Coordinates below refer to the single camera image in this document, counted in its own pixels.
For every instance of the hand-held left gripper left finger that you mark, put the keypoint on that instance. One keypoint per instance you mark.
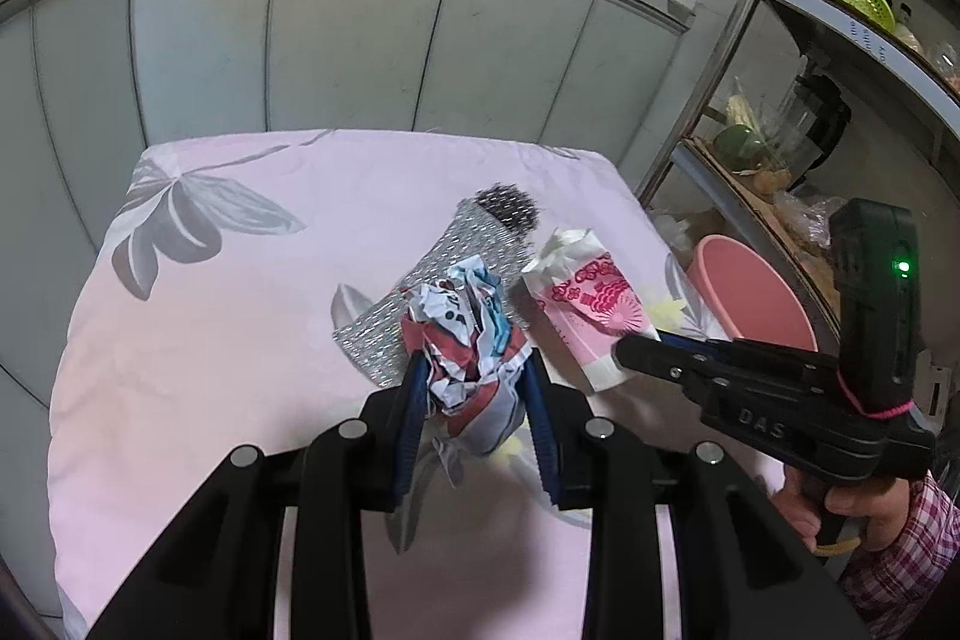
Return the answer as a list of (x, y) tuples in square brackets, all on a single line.
[(411, 415)]

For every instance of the pink plastic basin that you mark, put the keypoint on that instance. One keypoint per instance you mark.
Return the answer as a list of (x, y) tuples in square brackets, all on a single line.
[(750, 295)]

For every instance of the printed paper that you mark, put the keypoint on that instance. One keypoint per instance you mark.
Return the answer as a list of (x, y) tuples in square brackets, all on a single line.
[(465, 340)]

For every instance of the person's right forearm plaid sleeve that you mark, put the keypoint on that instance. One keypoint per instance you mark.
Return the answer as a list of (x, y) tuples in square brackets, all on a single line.
[(922, 557)]

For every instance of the pink rubber band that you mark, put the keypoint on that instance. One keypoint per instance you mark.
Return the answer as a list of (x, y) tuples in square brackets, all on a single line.
[(851, 394)]

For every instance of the red printed paper bag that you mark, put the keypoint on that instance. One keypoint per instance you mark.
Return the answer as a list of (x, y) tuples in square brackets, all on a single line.
[(592, 302)]

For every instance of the metal storage rack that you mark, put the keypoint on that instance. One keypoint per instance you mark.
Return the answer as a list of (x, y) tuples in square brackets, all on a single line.
[(739, 3)]

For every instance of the grey kitchen cabinet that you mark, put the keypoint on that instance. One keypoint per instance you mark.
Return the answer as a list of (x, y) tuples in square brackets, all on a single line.
[(360, 33)]

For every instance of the pink floral cloth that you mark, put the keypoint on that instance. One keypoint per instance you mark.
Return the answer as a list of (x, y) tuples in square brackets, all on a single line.
[(262, 347)]

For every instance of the white plastic bag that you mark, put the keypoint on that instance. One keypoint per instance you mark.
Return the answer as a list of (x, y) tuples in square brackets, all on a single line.
[(675, 231)]

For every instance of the black blender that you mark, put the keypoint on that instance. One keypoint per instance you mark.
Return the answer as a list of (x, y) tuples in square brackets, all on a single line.
[(814, 123)]

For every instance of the person's right hand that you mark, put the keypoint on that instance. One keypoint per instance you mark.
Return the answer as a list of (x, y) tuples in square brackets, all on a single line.
[(885, 512)]

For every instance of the silver foil sheet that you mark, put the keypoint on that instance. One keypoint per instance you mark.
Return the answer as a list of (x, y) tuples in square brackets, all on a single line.
[(450, 250)]

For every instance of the clear plastic bag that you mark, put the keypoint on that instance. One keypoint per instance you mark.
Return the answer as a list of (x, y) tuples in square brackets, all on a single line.
[(806, 216)]

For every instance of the pale yellow vegetable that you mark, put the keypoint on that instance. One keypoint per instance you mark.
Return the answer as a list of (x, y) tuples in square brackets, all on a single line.
[(740, 111)]

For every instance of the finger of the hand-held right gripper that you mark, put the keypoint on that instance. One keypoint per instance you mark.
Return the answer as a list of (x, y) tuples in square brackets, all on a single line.
[(705, 344), (652, 359)]

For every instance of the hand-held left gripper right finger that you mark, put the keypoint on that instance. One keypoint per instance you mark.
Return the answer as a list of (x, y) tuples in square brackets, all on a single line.
[(540, 430)]

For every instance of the green round vegetable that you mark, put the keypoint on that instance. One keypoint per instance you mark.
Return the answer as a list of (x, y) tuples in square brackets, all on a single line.
[(739, 147)]

